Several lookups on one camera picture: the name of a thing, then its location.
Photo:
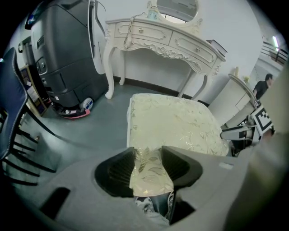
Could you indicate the pale blue bottle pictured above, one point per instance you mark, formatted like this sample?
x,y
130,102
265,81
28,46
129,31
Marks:
x,y
152,13

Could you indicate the oval white-framed mirror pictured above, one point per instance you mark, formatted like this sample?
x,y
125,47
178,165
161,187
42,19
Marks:
x,y
178,9

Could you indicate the cream cushioned footstool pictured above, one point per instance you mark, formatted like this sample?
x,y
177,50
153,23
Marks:
x,y
171,121

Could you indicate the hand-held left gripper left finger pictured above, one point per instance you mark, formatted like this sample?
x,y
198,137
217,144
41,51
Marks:
x,y
113,173

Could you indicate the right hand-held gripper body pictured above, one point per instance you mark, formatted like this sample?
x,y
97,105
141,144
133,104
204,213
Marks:
x,y
262,121

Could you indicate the black metal railing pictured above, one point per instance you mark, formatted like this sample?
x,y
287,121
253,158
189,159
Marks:
x,y
275,54

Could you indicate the blue chair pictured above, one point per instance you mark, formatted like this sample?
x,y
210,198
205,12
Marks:
x,y
11,94

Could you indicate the white ornate dressing table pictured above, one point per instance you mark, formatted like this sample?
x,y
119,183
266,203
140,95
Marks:
x,y
144,33

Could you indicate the hardcover book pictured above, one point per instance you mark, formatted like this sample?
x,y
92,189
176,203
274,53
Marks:
x,y
217,47

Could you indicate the wooden shelf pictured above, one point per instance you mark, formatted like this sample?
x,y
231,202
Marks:
x,y
34,94

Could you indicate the person's light grey trousers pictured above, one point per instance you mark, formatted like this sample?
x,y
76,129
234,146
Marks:
x,y
266,169

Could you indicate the white round pedestal table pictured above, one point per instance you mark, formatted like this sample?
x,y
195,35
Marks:
x,y
230,101

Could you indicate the large black floor machine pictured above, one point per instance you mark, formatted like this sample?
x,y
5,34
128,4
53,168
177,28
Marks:
x,y
63,56

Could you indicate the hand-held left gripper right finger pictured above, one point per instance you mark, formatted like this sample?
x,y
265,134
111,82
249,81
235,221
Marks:
x,y
183,169

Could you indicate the yellow flowers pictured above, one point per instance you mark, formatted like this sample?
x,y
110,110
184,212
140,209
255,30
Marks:
x,y
246,79

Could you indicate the person's left shoe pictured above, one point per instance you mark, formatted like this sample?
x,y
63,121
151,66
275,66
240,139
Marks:
x,y
144,206

